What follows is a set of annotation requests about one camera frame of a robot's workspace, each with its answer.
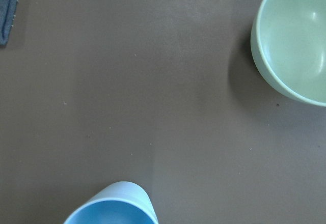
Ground blue plastic cup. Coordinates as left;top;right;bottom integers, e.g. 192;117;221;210
64;181;158;223

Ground green bowl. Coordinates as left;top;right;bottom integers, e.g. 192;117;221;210
250;0;325;107

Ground dark grey folded cloth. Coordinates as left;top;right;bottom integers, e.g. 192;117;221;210
1;0;19;46

